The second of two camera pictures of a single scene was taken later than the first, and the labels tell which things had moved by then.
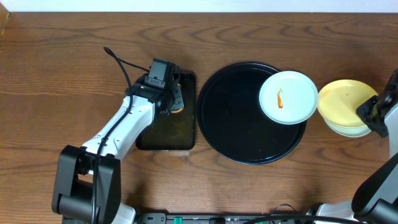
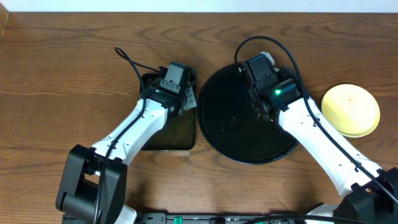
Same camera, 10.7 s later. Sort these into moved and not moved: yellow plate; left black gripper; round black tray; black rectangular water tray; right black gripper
Moved: right black gripper; left black gripper; yellow plate
Not moved: black rectangular water tray; round black tray
